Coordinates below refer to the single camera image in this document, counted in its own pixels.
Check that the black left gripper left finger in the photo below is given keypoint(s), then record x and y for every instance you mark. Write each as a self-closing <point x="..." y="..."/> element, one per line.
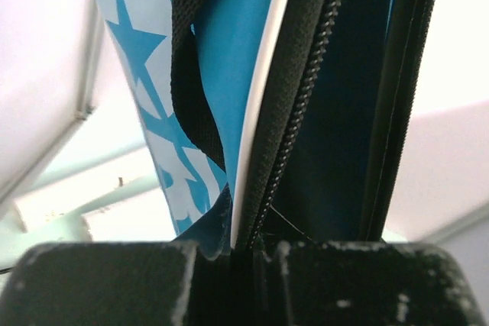
<point x="116" y="284"/>

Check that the blue racket bag cover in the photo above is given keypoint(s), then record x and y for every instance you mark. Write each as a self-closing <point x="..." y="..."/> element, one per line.
<point x="272" y="120"/>

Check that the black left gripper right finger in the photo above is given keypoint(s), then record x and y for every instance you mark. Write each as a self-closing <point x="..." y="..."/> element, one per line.
<point x="362" y="283"/>

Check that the aluminium frame post left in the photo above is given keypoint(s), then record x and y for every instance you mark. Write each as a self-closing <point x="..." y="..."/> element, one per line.
<point x="93" y="38"/>

